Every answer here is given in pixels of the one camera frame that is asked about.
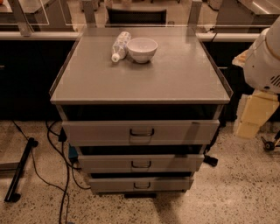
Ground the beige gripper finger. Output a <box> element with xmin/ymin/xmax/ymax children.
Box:
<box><xmin>232</xmin><ymin>50</ymin><xmax>248</xmax><ymax>67</ymax></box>
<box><xmin>234</xmin><ymin>90</ymin><xmax>279</xmax><ymax>139</ymax></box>

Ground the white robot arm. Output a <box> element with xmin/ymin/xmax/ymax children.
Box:
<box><xmin>232</xmin><ymin>17</ymin><xmax>280</xmax><ymax>139</ymax></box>

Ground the grey drawer cabinet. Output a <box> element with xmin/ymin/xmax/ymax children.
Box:
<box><xmin>48</xmin><ymin>26</ymin><xmax>234</xmax><ymax>200</ymax></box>

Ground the top grey drawer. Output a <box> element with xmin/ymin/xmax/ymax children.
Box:
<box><xmin>62</xmin><ymin>120</ymin><xmax>220</xmax><ymax>146</ymax></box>

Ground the grey drawer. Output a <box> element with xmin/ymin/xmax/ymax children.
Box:
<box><xmin>78</xmin><ymin>154</ymin><xmax>204</xmax><ymax>173</ymax></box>
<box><xmin>62</xmin><ymin>120</ymin><xmax>220</xmax><ymax>146</ymax></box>
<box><xmin>89</xmin><ymin>177</ymin><xmax>193</xmax><ymax>193</ymax></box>

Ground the middle grey drawer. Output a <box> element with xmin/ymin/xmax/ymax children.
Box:
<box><xmin>78</xmin><ymin>154</ymin><xmax>204</xmax><ymax>173</ymax></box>

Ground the bottom grey drawer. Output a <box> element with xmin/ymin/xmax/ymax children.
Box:
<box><xmin>89</xmin><ymin>177</ymin><xmax>193</xmax><ymax>193</ymax></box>

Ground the black tripod foot right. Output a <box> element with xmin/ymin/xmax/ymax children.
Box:
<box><xmin>261</xmin><ymin>130</ymin><xmax>280</xmax><ymax>151</ymax></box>

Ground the black caster wheel right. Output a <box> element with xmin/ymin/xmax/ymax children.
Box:
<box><xmin>203</xmin><ymin>155</ymin><xmax>218</xmax><ymax>167</ymax></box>

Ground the white ceramic bowl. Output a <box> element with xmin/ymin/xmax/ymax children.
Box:
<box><xmin>127</xmin><ymin>38</ymin><xmax>158</xmax><ymax>63</ymax></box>

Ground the clear plastic water bottle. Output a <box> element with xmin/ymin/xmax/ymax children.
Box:
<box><xmin>111</xmin><ymin>31</ymin><xmax>131</xmax><ymax>63</ymax></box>

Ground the blue box behind cabinet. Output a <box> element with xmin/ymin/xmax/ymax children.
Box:
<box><xmin>68</xmin><ymin>145</ymin><xmax>78</xmax><ymax>160</ymax></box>

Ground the black floor cable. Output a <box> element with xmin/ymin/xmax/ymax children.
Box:
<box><xmin>10</xmin><ymin>120</ymin><xmax>92</xmax><ymax>224</ymax></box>

